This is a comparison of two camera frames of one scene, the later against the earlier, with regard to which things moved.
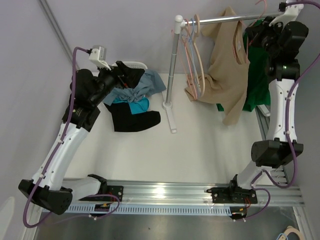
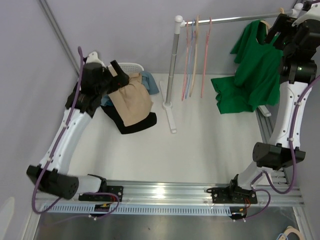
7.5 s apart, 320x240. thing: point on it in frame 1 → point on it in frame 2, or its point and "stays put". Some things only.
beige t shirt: [225, 84] → [132, 102]
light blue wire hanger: [192, 25] → [190, 57]
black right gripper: [255, 33] → [283, 25]
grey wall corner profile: [57, 31] stays put
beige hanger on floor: [290, 229] stays put
